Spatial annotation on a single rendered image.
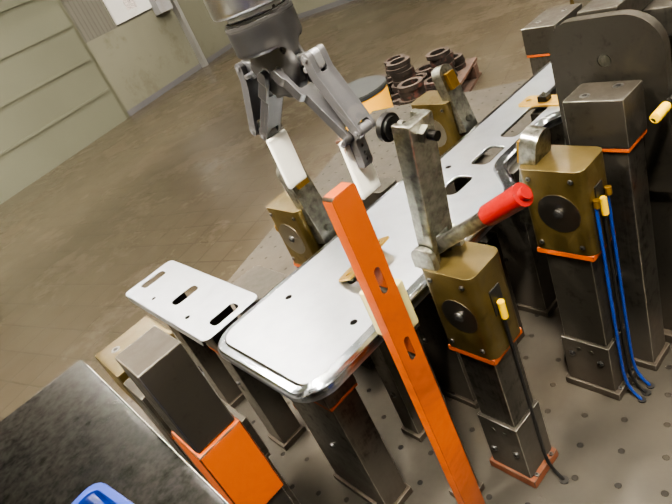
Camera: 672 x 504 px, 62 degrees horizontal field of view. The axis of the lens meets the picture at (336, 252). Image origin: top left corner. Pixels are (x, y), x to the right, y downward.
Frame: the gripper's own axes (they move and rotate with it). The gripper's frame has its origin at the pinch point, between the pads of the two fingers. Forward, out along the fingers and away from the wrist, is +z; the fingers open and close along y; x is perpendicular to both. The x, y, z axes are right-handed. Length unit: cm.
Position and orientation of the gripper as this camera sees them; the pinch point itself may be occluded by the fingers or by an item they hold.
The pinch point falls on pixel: (328, 179)
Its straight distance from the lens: 68.2
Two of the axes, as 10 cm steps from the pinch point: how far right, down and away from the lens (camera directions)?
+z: 3.6, 7.9, 5.0
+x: -6.7, 5.9, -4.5
